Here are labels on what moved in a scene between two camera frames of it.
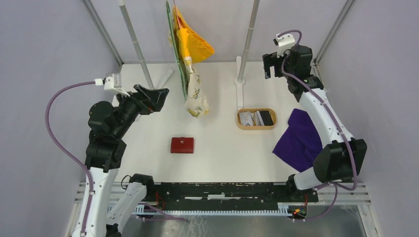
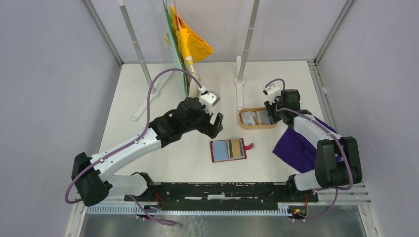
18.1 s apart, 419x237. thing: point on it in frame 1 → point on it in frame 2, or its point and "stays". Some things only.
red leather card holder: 182,145 → 229,150
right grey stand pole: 242,62 stays
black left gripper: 151,99 → 209,129
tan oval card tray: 272,113 stays
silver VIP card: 245,119 stays
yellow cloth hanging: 191,45 stays
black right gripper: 272,59 → 270,108
